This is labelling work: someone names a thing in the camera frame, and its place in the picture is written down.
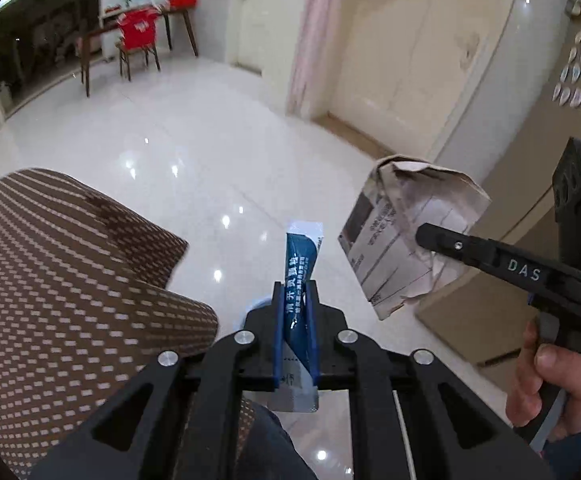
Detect group of white wall stickers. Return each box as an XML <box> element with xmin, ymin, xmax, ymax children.
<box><xmin>553</xmin><ymin>25</ymin><xmax>581</xmax><ymax>107</ymax></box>

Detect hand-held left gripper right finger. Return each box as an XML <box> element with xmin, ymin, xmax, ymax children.
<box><xmin>308</xmin><ymin>280</ymin><xmax>551</xmax><ymax>480</ymax></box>

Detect glass sliding door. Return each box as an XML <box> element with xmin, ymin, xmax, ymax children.
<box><xmin>0</xmin><ymin>0</ymin><xmax>104</xmax><ymax>121</ymax></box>

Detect pink curtain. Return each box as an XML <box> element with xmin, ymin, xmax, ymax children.
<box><xmin>285</xmin><ymin>0</ymin><xmax>344</xmax><ymax>118</ymax></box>

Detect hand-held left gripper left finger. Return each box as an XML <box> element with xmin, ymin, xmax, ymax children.
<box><xmin>30</xmin><ymin>282</ymin><xmax>284</xmax><ymax>480</ymax></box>

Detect wooden chair red cover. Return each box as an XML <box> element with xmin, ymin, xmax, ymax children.
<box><xmin>115</xmin><ymin>7</ymin><xmax>164</xmax><ymax>82</ymax></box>

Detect teal toothpaste tube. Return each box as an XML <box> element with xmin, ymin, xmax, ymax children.
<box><xmin>269</xmin><ymin>220</ymin><xmax>324</xmax><ymax>413</ymax></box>

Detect wooden dining table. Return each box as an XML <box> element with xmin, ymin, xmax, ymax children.
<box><xmin>78</xmin><ymin>5</ymin><xmax>201</xmax><ymax>98</ymax></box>

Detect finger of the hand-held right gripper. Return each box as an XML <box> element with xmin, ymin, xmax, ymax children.
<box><xmin>415</xmin><ymin>223</ymin><xmax>560</xmax><ymax>294</ymax></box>

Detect brown polka-dot tablecloth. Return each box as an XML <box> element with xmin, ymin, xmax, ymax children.
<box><xmin>0</xmin><ymin>167</ymin><xmax>220</xmax><ymax>480</ymax></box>

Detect person's leg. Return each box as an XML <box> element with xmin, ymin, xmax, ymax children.
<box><xmin>185</xmin><ymin>400</ymin><xmax>319</xmax><ymax>480</ymax></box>

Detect paper bag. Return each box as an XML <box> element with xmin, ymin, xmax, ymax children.
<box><xmin>338</xmin><ymin>155</ymin><xmax>491</xmax><ymax>322</ymax></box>

